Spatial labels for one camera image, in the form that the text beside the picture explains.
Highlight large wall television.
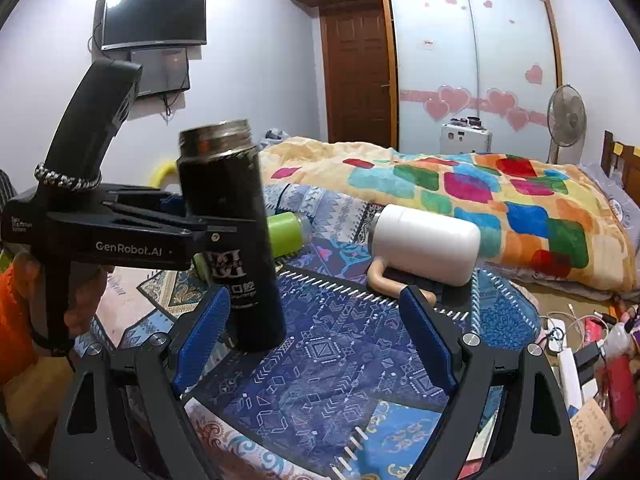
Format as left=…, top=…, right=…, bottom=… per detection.
left=101, top=0, right=207, bottom=51

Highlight colourful patchwork blanket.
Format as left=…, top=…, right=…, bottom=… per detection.
left=257, top=136, right=639, bottom=294

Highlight brown wooden door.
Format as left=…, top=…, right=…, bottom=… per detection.
left=320, top=2, right=394, bottom=149

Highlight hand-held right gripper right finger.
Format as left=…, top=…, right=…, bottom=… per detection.
left=397, top=285, right=593, bottom=480

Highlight green cup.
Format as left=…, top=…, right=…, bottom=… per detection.
left=266, top=211, right=314, bottom=257

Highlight white cable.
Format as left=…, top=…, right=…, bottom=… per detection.
left=542, top=310, right=592, bottom=347

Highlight black power adapter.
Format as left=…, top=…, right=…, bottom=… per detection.
left=575, top=342, right=607, bottom=367

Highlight small wall television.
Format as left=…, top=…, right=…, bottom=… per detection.
left=131, top=47, right=191, bottom=98

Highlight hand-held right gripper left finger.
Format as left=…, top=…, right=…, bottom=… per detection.
left=47, top=285, right=236, bottom=480

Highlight white cup with beige handle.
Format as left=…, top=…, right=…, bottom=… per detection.
left=366, top=204, right=482, bottom=307

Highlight wardrobe with heart stickers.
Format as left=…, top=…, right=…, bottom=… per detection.
left=279, top=0, right=564, bottom=154

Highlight beige patterned card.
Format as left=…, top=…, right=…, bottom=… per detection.
left=570, top=400, right=615, bottom=467

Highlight person's left hand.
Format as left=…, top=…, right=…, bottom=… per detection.
left=62, top=262, right=108, bottom=339

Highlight wooden headboard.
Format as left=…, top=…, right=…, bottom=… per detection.
left=600, top=130, right=640, bottom=182

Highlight yellow foam ring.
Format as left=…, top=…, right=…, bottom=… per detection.
left=150, top=159, right=179, bottom=191

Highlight black cup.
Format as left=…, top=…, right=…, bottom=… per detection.
left=177, top=119, right=288, bottom=352

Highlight white power strip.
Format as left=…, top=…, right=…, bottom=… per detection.
left=557, top=347, right=584, bottom=407

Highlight standing fan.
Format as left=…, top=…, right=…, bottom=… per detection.
left=546, top=84, right=589, bottom=165

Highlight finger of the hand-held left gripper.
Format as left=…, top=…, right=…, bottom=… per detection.
left=102, top=201, right=239, bottom=242
left=100, top=183, right=185, bottom=217

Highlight grey-blue pillow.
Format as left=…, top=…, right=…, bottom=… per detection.
left=580, top=162, right=640, bottom=252

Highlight small white cabinet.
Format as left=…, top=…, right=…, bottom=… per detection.
left=440, top=122, right=493, bottom=154

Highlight person's left forearm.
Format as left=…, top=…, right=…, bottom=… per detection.
left=0, top=250, right=37, bottom=388

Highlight blue patterned blanket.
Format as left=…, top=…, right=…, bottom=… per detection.
left=95, top=182, right=544, bottom=480

